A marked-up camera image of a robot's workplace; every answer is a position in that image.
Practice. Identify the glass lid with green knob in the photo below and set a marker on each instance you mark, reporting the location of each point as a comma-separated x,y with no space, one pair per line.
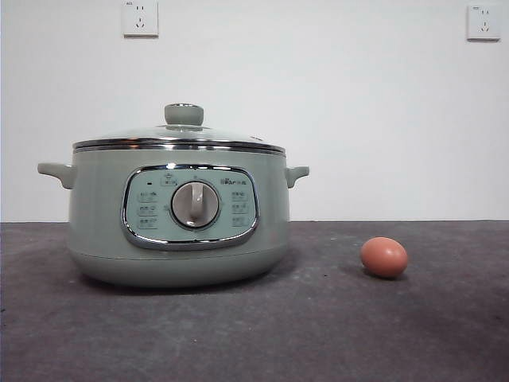
183,115

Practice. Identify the brown egg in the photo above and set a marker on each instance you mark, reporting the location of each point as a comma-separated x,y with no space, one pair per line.
384,258

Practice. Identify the pale green electric pot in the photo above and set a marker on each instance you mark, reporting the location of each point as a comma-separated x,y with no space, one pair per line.
99,207

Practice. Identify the white wall socket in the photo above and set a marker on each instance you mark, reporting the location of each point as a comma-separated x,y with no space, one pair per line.
140,20
483,23

